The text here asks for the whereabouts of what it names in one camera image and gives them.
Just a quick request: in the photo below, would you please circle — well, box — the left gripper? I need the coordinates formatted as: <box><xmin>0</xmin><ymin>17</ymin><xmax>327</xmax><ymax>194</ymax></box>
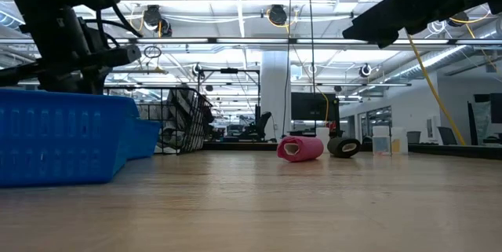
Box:
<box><xmin>0</xmin><ymin>6</ymin><xmax>142</xmax><ymax>95</ymax></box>

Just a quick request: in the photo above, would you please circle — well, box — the blue plastic basket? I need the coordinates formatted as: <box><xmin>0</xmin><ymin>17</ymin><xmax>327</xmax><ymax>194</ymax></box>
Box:
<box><xmin>0</xmin><ymin>88</ymin><xmax>141</xmax><ymax>188</ymax></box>
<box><xmin>125</xmin><ymin>117</ymin><xmax>162</xmax><ymax>161</ymax></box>

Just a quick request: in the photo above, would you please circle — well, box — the black bandage roll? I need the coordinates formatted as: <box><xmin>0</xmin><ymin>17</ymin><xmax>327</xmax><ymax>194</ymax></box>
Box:
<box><xmin>327</xmin><ymin>137</ymin><xmax>362</xmax><ymax>159</ymax></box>

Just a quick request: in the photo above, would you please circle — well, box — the pink bandage roll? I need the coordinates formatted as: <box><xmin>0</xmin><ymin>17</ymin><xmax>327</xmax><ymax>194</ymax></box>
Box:
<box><xmin>276</xmin><ymin>135</ymin><xmax>325</xmax><ymax>163</ymax></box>

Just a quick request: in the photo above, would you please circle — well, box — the grey chair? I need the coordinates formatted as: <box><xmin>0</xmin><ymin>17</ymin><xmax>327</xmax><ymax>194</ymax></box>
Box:
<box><xmin>436</xmin><ymin>126</ymin><xmax>458</xmax><ymax>146</ymax></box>

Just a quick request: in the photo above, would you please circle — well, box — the black monitor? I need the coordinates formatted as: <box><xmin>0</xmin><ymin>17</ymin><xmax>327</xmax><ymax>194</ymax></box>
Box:
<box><xmin>290</xmin><ymin>92</ymin><xmax>339</xmax><ymax>122</ymax></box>

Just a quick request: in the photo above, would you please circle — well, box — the white building column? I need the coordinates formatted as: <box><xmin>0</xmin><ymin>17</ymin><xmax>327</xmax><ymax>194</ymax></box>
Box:
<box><xmin>260</xmin><ymin>49</ymin><xmax>293</xmax><ymax>143</ymax></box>

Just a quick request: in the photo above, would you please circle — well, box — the black office chair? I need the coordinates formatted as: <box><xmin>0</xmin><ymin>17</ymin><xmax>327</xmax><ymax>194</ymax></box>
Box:
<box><xmin>239</xmin><ymin>111</ymin><xmax>273</xmax><ymax>142</ymax></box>

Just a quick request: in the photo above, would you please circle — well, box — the silver ventilation duct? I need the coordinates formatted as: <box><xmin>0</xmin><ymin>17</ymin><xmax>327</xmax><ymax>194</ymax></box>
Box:
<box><xmin>394</xmin><ymin>43</ymin><xmax>502</xmax><ymax>79</ymax></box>

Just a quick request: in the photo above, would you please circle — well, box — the black hanging cable loop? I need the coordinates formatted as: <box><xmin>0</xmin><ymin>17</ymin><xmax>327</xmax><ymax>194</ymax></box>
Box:
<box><xmin>143</xmin><ymin>44</ymin><xmax>162</xmax><ymax>59</ymax></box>

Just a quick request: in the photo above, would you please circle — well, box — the yellow cable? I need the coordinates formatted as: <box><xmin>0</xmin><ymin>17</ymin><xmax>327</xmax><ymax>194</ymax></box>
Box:
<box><xmin>406</xmin><ymin>34</ymin><xmax>467</xmax><ymax>146</ymax></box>

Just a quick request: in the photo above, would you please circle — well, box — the thin black hanging cable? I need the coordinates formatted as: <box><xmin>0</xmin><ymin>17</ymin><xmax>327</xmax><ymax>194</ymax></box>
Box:
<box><xmin>307</xmin><ymin>0</ymin><xmax>317</xmax><ymax>135</ymax></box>
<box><xmin>286</xmin><ymin>0</ymin><xmax>293</xmax><ymax>137</ymax></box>

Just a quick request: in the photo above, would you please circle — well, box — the black wire basket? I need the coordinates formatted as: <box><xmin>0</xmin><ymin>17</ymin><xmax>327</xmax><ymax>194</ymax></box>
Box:
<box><xmin>104</xmin><ymin>86</ymin><xmax>213</xmax><ymax>155</ymax></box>

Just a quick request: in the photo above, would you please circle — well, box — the black background rig frame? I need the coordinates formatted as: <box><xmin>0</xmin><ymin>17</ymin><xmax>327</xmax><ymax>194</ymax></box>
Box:
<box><xmin>197</xmin><ymin>67</ymin><xmax>262</xmax><ymax>139</ymax></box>

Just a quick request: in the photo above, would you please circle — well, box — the black metal rig frame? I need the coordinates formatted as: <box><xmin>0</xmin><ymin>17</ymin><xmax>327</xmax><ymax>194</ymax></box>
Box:
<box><xmin>203</xmin><ymin>141</ymin><xmax>502</xmax><ymax>161</ymax></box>

